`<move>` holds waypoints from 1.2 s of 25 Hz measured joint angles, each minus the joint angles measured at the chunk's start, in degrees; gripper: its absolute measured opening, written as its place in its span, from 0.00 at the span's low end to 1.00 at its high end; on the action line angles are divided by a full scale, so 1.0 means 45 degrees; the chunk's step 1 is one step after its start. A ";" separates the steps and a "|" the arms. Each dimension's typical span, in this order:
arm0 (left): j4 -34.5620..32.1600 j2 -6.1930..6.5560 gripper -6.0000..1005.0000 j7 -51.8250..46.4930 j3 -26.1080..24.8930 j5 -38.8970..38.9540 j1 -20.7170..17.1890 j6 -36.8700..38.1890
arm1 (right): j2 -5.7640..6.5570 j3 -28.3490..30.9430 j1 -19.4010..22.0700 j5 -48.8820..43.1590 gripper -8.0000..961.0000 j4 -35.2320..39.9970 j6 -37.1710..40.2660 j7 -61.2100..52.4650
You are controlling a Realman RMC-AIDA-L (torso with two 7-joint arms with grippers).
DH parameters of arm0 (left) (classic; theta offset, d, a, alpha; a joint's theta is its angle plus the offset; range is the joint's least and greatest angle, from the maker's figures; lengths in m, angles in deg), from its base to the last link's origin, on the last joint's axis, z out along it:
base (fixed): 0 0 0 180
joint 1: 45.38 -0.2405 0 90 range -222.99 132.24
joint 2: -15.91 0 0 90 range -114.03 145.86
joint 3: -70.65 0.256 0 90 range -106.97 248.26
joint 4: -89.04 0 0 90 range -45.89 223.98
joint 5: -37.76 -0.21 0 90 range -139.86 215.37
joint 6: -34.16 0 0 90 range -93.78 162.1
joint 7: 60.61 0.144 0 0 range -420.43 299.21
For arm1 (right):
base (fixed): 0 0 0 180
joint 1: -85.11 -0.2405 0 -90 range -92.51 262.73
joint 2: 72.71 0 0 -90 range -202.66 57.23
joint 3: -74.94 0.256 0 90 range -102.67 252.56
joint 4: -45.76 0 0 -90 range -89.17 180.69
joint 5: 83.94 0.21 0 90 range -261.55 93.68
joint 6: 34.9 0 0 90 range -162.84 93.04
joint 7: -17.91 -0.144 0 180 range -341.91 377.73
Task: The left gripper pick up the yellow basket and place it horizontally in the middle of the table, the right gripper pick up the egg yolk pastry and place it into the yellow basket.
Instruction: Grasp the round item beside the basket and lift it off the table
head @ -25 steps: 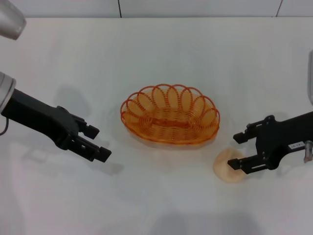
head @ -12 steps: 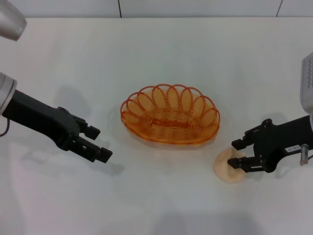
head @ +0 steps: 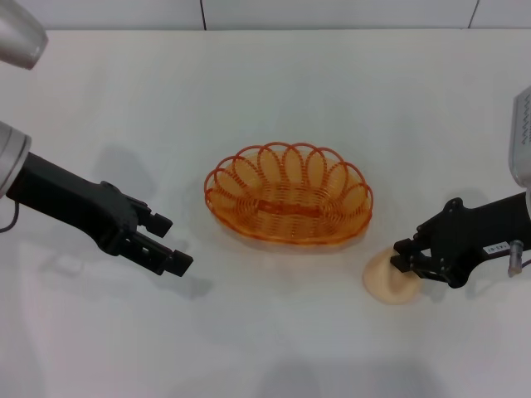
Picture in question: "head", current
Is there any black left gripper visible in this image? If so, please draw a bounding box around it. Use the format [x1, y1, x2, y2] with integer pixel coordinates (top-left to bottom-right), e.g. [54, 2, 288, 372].
[7, 152, 195, 278]

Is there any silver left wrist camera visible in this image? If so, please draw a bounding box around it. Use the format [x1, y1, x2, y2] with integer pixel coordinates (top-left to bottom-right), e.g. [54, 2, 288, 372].
[0, 0, 50, 71]

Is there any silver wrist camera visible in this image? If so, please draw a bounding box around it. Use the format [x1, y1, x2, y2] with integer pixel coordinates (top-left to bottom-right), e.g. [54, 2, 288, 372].
[0, 0, 50, 71]
[508, 85, 531, 192]

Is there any wrist connector cable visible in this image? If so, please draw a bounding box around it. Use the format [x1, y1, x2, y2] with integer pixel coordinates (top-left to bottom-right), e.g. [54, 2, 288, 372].
[0, 200, 21, 233]
[508, 239, 531, 279]

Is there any left wrist connector cable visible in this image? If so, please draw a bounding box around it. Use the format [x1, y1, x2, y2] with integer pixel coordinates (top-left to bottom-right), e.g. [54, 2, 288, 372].
[0, 200, 21, 233]

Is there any beige steamed bun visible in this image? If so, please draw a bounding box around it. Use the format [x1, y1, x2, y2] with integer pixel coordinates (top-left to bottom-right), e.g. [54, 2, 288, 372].
[362, 247, 421, 307]

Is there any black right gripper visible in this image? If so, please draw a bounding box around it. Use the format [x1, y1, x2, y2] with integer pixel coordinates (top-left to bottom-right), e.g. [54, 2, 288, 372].
[389, 191, 531, 289]

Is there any orange wire oval basket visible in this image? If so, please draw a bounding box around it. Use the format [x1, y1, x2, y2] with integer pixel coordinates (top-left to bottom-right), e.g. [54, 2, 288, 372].
[202, 142, 373, 246]

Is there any right wrist connector cable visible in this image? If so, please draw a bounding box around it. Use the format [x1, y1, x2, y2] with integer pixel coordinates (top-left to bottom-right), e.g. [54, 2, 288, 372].
[508, 239, 531, 279]

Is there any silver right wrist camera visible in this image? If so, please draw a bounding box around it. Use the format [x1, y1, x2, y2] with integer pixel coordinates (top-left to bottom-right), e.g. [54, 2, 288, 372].
[508, 85, 531, 192]

